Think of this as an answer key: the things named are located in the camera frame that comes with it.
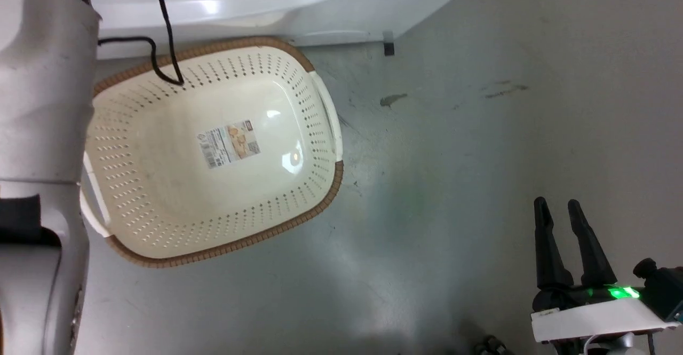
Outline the right gripper white green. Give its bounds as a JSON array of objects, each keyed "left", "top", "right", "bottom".
[{"left": 530, "top": 196, "right": 681, "bottom": 344}]

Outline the white washing machine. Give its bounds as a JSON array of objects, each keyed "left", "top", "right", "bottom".
[{"left": 90, "top": 0, "right": 489, "bottom": 60}]

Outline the cream perforated laundry basket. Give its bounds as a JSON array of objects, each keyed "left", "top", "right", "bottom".
[{"left": 79, "top": 36, "right": 345, "bottom": 269}]

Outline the printed paper label sticker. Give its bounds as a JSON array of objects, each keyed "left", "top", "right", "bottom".
[{"left": 200, "top": 120, "right": 262, "bottom": 170}]

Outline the thin black cable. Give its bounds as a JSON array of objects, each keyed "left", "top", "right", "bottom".
[{"left": 97, "top": 0, "right": 186, "bottom": 86}]

